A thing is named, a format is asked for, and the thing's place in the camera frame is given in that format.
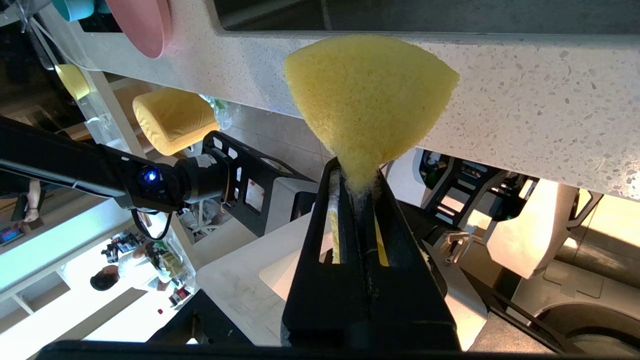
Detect yellow green sponge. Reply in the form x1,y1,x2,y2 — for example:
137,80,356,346
283,34,461,266

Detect person in white shirt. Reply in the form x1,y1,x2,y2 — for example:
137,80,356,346
90,244,175,293

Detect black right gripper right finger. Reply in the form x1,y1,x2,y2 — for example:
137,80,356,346
361,169,461,350

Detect teal bowl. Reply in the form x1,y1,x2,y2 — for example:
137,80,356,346
50,0,97,22

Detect white black robot base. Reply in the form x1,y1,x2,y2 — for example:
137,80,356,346
195,145,640,354

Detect small yellow pad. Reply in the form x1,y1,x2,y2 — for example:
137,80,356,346
54,63,91,101

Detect yellow cushioned stool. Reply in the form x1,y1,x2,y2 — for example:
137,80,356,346
132,87,221,157

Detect green white plastic bag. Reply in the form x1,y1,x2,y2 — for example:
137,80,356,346
200,94,234,132

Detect black plastic crate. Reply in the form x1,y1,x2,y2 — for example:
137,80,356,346
202,131,322,239

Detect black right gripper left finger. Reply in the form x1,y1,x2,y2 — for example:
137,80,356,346
280,156,372,350

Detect pink plate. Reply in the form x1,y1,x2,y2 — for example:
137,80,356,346
105,0,174,60

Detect stainless steel sink basin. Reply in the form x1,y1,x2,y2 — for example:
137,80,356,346
212,0,640,36

